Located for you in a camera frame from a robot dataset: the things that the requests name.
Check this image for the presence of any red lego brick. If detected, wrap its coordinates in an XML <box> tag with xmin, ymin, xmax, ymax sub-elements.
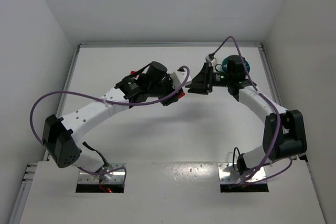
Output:
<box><xmin>177</xmin><ymin>91</ymin><xmax>185</xmax><ymax>100</ymax></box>

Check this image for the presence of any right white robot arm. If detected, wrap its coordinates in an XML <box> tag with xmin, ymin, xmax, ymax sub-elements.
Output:
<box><xmin>187</xmin><ymin>55</ymin><xmax>307</xmax><ymax>177</ymax></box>

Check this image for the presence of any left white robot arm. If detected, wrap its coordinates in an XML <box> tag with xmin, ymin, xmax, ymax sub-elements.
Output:
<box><xmin>43</xmin><ymin>61</ymin><xmax>191</xmax><ymax>173</ymax></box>

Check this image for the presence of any teal round divided container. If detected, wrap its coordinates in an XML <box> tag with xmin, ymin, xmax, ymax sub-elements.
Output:
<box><xmin>222</xmin><ymin>57</ymin><xmax>250</xmax><ymax>72</ymax></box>

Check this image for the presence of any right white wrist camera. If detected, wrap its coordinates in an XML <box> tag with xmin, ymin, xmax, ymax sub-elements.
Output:
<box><xmin>205</xmin><ymin>53</ymin><xmax>217</xmax><ymax>67</ymax></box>

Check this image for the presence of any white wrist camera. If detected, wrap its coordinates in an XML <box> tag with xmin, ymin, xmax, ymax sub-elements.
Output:
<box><xmin>170</xmin><ymin>71</ymin><xmax>192</xmax><ymax>89</ymax></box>
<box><xmin>205</xmin><ymin>53</ymin><xmax>217</xmax><ymax>67</ymax></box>

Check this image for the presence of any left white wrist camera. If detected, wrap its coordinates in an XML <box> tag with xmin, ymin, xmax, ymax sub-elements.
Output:
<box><xmin>170</xmin><ymin>71</ymin><xmax>192</xmax><ymax>89</ymax></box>

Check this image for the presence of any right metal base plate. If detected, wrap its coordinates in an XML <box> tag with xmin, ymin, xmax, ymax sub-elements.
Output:
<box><xmin>218</xmin><ymin>163</ymin><xmax>266</xmax><ymax>185</ymax></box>

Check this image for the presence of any metal base plate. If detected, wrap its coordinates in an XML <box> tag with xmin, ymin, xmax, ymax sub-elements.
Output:
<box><xmin>77</xmin><ymin>168</ymin><xmax>125</xmax><ymax>185</ymax></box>
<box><xmin>218</xmin><ymin>163</ymin><xmax>266</xmax><ymax>185</ymax></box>

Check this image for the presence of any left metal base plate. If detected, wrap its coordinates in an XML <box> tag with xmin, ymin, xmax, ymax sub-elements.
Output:
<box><xmin>77</xmin><ymin>168</ymin><xmax>125</xmax><ymax>185</ymax></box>

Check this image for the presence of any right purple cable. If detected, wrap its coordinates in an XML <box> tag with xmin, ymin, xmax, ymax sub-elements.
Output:
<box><xmin>209</xmin><ymin>36</ymin><xmax>293</xmax><ymax>188</ymax></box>

